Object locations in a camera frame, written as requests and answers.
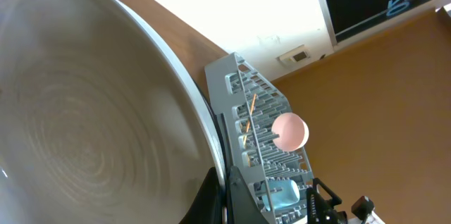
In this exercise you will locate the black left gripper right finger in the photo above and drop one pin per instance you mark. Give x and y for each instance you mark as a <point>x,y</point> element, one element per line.
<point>240,204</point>

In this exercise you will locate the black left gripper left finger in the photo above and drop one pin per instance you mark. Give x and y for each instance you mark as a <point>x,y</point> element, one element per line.
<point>208,203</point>

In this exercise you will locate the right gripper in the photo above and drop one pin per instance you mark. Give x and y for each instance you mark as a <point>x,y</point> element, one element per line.
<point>321,211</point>

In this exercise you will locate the light blue cup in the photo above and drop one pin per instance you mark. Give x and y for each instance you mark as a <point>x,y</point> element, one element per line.
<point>288,196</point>

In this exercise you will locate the pink bowl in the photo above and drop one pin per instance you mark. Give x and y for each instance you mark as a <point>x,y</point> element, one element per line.
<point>292,131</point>

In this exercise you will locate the wooden chopstick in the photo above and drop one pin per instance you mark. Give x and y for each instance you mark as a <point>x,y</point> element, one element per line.
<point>249,120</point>

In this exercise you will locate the white plate with food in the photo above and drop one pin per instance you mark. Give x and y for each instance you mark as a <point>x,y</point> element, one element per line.
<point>100,121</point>

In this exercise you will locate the grey dishwasher rack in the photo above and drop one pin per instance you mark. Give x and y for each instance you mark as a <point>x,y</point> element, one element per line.
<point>232,82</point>

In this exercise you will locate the round black tray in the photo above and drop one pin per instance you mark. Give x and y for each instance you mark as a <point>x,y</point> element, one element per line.
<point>218,122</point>

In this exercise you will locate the white wall panel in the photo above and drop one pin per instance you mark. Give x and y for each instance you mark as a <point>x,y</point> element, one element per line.
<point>294,56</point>

